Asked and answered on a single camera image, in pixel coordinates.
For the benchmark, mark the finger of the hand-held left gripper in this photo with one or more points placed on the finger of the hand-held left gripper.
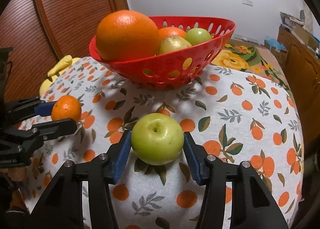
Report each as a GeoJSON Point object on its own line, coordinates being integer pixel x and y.
{"type": "Point", "coordinates": [43, 109]}
{"type": "Point", "coordinates": [57, 127]}

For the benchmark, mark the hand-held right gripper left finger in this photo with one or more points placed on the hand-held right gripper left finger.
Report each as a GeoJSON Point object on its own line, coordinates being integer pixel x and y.
{"type": "Point", "coordinates": [122, 158]}

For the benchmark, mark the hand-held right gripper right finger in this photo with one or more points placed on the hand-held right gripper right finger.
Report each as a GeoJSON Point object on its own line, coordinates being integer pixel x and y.
{"type": "Point", "coordinates": [193, 161]}

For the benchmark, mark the mandarin orange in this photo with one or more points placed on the mandarin orange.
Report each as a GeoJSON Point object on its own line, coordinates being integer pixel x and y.
{"type": "Point", "coordinates": [66, 108]}

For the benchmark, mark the green apple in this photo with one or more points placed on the green apple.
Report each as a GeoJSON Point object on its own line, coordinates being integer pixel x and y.
{"type": "Point", "coordinates": [198, 36]}
{"type": "Point", "coordinates": [157, 141]}

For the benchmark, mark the red perforated plastic basket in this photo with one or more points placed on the red perforated plastic basket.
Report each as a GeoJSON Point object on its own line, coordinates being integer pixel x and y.
{"type": "Point", "coordinates": [130, 68]}

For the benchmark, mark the large orange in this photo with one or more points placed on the large orange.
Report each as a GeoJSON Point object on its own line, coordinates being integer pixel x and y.
{"type": "Point", "coordinates": [127, 35]}

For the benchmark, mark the yellow-green pear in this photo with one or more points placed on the yellow-green pear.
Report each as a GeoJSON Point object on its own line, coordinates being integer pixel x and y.
{"type": "Point", "coordinates": [172, 45]}

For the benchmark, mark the yellow plush toy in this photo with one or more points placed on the yellow plush toy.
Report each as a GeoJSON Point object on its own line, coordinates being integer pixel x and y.
{"type": "Point", "coordinates": [57, 68]}

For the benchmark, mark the orange-print white tablecloth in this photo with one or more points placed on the orange-print white tablecloth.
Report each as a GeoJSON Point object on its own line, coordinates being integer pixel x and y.
{"type": "Point", "coordinates": [240, 131]}

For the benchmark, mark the wooden louvred door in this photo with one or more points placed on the wooden louvred door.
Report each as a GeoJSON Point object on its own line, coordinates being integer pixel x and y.
{"type": "Point", "coordinates": [75, 6]}

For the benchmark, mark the floral blanket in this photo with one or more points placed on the floral blanket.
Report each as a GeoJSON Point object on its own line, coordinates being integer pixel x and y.
{"type": "Point", "coordinates": [232, 60]}

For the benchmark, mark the medium orange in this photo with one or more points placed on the medium orange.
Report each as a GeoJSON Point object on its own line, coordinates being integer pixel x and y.
{"type": "Point", "coordinates": [171, 32]}

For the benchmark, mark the box with blue bag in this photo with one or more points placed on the box with blue bag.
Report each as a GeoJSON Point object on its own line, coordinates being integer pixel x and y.
{"type": "Point", "coordinates": [276, 48]}

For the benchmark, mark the wooden sideboard cabinet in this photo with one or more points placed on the wooden sideboard cabinet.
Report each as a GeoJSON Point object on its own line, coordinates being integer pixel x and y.
{"type": "Point", "coordinates": [300, 68]}

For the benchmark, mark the cardboard box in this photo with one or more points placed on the cardboard box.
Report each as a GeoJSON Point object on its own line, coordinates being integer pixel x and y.
{"type": "Point", "coordinates": [305, 35]}

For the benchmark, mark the white wall switch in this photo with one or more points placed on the white wall switch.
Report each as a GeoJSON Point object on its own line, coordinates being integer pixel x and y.
{"type": "Point", "coordinates": [247, 1]}

